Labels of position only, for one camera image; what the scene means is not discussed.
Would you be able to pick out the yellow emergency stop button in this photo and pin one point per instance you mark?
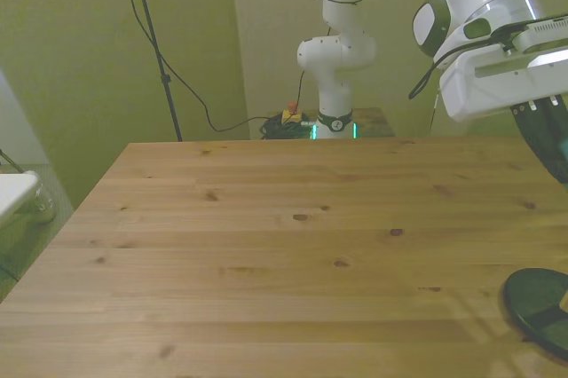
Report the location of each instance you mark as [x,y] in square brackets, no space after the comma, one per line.
[291,115]

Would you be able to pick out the white side table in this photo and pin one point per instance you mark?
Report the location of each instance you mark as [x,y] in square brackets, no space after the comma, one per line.
[13,194]

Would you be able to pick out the black tripod leg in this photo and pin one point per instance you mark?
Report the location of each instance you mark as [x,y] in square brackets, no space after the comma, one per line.
[10,159]

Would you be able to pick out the dark green plate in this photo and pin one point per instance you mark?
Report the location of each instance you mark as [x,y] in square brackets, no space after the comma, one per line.
[534,302]

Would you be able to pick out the black camera stand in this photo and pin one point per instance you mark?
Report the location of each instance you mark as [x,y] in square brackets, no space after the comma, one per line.
[155,47]

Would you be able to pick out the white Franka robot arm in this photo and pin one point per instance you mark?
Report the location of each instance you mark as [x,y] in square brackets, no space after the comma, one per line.
[335,85]

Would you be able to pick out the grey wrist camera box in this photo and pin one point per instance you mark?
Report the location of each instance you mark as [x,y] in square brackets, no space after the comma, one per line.
[539,34]

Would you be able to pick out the clear glass jar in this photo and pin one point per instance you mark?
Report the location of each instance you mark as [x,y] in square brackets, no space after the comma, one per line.
[43,202]

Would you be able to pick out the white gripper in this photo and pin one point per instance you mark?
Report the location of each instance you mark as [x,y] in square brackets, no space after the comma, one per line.
[483,85]

